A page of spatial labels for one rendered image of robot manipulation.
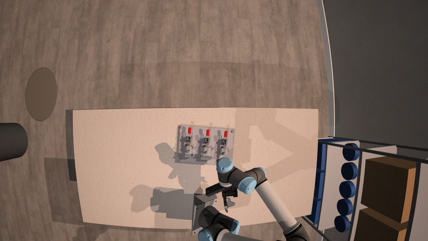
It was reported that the grey toggle clamp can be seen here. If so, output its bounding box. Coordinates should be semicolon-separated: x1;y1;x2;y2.
221;131;227;156

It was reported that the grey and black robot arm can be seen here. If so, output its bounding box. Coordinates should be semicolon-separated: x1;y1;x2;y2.
198;157;311;241

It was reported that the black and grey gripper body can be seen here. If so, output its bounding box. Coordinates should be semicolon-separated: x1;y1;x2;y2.
220;185;238;197

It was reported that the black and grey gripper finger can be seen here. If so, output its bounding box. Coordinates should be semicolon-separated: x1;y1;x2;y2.
223;196;235;213

